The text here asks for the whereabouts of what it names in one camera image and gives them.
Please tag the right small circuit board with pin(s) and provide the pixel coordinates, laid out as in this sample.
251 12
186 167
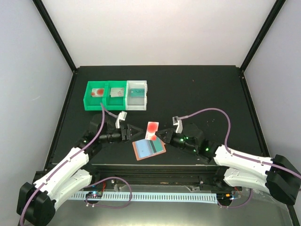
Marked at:
230 196

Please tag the blossom pattern card in bin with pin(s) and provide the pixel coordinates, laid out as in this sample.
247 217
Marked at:
117 92

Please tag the teal VIP card in bin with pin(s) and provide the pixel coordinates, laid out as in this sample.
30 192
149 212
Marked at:
137 92

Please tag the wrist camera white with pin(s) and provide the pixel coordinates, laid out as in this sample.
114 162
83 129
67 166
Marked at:
121 117
178 123

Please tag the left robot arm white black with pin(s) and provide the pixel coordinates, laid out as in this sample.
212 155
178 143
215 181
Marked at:
39 201

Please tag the left black frame post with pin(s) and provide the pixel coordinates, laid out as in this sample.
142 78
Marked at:
55 34

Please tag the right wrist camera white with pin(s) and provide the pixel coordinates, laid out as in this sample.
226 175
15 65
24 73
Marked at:
178 123

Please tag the red circles card in bin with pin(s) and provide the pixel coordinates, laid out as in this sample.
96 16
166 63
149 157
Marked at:
98 92

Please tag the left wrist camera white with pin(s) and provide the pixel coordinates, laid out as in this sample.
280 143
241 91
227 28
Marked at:
121 117

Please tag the green bin middle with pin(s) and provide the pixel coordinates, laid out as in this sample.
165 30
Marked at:
115 103

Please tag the right black frame post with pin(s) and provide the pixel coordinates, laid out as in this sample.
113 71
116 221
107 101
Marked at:
277 6

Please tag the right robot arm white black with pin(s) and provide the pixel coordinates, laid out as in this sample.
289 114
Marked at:
193 140

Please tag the brown leather card holder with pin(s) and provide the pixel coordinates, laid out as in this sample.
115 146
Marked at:
144 148

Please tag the red circles credit card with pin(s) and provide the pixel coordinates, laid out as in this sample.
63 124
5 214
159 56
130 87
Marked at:
152 128

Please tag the green bin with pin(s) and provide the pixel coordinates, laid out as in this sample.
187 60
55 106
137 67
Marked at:
94 103
115 103

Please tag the black frame post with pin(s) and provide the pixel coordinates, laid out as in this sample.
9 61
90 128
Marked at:
55 34
277 6

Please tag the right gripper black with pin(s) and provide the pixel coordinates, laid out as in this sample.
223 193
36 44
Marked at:
169 137

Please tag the left small circuit board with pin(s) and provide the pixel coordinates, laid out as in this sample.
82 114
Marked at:
94 195

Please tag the green bin left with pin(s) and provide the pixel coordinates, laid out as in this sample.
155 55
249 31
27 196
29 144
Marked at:
94 103

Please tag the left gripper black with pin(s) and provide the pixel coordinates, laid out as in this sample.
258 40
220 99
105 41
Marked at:
126 134

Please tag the small circuit board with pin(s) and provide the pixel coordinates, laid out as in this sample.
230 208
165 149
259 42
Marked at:
230 196
94 195

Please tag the black aluminium front rail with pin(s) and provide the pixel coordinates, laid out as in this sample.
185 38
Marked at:
207 178

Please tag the white translucent bin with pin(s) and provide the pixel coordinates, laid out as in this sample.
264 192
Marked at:
136 103

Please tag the white slotted cable duct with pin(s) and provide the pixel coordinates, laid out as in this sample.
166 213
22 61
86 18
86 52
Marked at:
149 197

